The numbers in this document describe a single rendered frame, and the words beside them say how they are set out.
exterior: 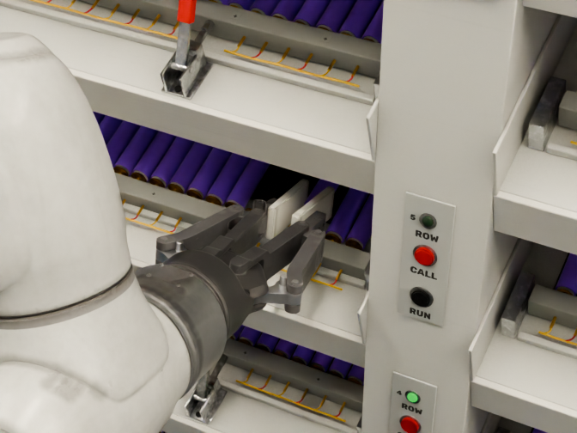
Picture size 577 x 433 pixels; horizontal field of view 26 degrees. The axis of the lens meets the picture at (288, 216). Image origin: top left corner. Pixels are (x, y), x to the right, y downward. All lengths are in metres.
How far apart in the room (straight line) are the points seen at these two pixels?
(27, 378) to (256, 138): 0.33
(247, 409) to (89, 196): 0.55
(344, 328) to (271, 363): 0.19
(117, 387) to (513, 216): 0.33
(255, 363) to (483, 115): 0.46
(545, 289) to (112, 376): 0.43
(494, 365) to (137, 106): 0.37
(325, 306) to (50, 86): 0.43
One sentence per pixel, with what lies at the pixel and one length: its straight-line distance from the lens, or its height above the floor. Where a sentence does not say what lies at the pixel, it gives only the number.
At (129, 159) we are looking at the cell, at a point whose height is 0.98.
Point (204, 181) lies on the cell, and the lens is 1.17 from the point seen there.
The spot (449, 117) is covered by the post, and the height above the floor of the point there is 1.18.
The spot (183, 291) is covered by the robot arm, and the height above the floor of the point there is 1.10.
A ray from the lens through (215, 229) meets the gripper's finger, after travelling 1.03.
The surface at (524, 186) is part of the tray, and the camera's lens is 0.93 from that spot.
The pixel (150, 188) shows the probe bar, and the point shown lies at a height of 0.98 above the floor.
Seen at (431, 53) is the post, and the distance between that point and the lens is 0.88.
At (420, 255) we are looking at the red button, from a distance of 0.98.
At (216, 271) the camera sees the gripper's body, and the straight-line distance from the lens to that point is 0.91.
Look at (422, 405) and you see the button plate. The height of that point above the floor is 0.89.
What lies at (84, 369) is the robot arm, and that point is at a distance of 0.77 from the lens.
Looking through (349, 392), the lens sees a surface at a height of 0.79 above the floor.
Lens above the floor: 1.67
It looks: 38 degrees down
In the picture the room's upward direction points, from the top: straight up
